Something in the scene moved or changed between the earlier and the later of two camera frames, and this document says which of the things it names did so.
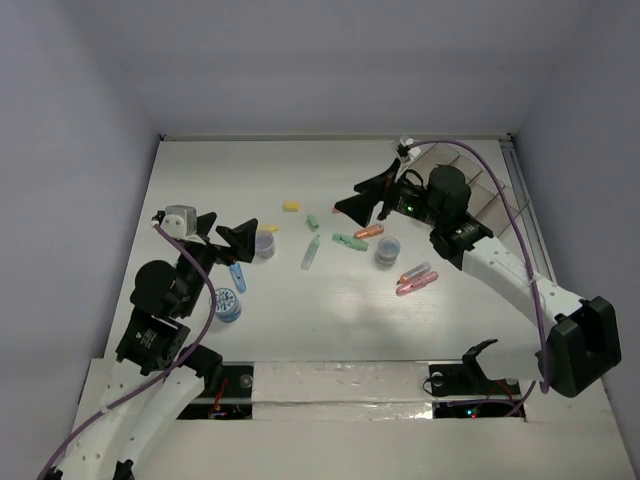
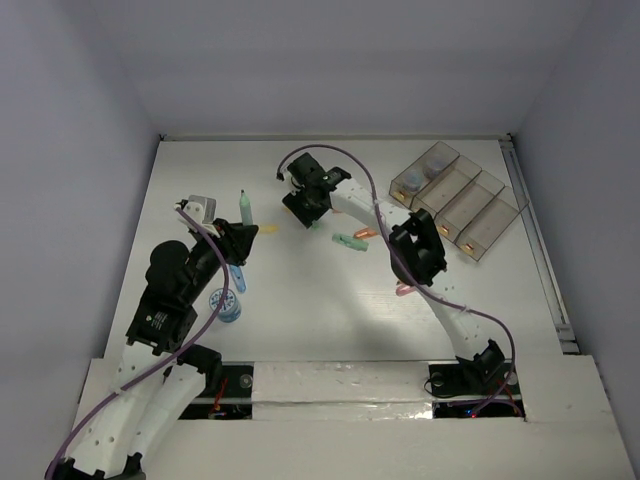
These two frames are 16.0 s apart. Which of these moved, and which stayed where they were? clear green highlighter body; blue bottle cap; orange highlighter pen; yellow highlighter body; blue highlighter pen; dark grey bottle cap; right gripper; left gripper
Moved: clear green highlighter body; dark grey bottle cap; right gripper
Stayed: blue bottle cap; left gripper; orange highlighter pen; yellow highlighter body; blue highlighter pen
